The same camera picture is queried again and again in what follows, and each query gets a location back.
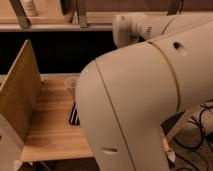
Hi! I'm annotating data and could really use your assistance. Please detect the black white striped eraser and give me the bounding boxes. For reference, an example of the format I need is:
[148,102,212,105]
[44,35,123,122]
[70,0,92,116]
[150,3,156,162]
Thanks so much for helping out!
[69,105,80,125]

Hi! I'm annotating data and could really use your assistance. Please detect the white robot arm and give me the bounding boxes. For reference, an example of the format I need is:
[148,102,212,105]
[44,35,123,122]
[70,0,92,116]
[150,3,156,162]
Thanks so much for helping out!
[75,13,213,171]

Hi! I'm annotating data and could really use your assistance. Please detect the clear plastic cup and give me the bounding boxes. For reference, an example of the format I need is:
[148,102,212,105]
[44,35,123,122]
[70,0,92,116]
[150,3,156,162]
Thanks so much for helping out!
[64,77,78,97]

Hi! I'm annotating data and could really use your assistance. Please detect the right dark side panel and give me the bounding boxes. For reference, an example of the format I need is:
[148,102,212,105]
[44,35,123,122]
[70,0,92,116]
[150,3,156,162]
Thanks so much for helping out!
[161,106,199,141]

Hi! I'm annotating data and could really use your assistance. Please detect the wooden shelf with metal legs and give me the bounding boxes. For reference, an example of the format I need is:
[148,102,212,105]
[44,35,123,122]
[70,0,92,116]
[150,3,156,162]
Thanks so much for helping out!
[0,0,213,35]

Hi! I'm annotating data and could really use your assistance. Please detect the left wooden side panel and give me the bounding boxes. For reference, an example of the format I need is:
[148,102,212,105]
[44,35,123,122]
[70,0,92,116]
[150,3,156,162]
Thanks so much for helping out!
[0,39,43,171]

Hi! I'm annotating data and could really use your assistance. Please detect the white bottle on shelf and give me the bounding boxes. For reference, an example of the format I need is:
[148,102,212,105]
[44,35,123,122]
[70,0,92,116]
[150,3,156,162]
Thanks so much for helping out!
[23,0,38,17]

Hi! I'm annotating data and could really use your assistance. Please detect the black cables on floor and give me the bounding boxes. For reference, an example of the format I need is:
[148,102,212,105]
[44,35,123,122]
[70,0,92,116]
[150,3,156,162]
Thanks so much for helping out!
[169,99,213,171]

